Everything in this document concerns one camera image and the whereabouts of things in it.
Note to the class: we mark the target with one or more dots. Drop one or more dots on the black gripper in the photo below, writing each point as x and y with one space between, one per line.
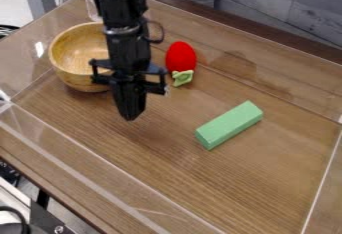
106 74

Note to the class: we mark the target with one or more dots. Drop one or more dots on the green foam stick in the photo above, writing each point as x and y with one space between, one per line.
229 124

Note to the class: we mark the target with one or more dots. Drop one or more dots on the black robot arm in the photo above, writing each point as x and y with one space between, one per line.
128 36

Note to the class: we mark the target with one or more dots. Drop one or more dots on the brown wooden bowl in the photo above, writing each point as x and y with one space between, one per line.
73 49

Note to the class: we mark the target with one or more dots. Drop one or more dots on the red toy strawberry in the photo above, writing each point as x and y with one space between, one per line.
181 62

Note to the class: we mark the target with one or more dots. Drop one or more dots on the black metal table leg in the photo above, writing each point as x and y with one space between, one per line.
43 199

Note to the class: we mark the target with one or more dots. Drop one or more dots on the clear acrylic corner bracket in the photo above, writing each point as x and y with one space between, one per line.
93 11

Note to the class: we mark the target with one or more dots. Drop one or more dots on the clear acrylic enclosure wall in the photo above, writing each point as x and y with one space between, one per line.
140 177

